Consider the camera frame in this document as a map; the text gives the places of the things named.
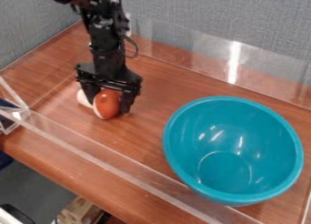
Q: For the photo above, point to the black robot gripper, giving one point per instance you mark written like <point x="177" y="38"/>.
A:
<point x="106" y="71"/>

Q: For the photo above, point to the toy mushroom brown cap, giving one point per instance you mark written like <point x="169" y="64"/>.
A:
<point x="105" y="104"/>

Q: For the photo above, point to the blue plastic bowl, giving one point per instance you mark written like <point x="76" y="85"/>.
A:
<point x="233" y="150"/>

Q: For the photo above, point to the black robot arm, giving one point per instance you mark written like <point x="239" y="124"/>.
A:
<point x="106" y="25"/>

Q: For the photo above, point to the clear acrylic front barrier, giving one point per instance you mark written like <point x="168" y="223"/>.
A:
<point x="132" y="191"/>

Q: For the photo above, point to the clear acrylic barrier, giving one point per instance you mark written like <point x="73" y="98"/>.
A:
<point x="277" y="76"/>
<point x="132" y="191"/>

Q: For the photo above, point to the dark blue object at edge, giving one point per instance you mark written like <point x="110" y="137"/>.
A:
<point x="4" y="136"/>

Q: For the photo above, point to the clear acrylic back barrier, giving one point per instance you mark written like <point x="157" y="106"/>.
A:
<point x="277" y="76"/>

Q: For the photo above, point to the light wooden block below table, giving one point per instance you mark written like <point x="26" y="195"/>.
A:
<point x="81" y="212"/>

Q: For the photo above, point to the black white object bottom left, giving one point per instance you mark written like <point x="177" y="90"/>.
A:
<point x="12" y="215"/>

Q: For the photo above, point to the clear acrylic left bracket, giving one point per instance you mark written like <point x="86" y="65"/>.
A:
<point x="13" y="109"/>

